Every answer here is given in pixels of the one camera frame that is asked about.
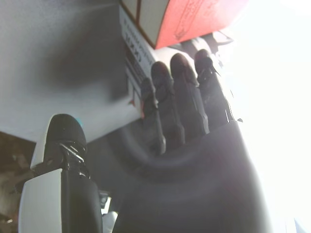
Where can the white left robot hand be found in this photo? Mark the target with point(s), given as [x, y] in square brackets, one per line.
[189, 184]

